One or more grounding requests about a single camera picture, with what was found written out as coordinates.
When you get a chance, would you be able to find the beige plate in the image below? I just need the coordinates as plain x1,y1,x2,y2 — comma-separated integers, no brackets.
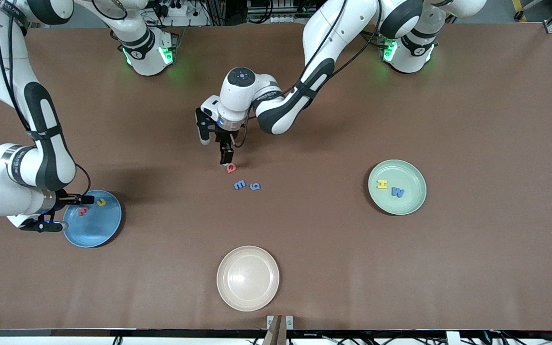
217,246,280,312

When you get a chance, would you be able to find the brown wooden strip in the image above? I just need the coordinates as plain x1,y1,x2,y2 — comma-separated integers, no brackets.
263,315,287,345

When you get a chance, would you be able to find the blue plate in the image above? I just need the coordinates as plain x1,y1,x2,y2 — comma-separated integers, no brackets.
62,190,122,248

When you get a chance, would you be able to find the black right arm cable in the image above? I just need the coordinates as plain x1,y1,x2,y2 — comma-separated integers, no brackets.
0,0,92,197

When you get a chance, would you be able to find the white power strip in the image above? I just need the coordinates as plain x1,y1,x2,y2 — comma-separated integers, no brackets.
154,0,209,27
250,13,315,24

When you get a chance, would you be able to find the small metal table bracket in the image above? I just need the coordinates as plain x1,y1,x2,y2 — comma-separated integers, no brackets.
266,315,294,330

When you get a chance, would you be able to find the light green plate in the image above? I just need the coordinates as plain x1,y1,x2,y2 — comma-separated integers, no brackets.
368,160,427,215

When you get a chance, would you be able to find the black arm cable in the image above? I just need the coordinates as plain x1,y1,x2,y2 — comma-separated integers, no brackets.
0,0,92,197
233,0,384,148

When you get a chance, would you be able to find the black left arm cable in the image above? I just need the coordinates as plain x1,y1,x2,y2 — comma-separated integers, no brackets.
233,0,384,148

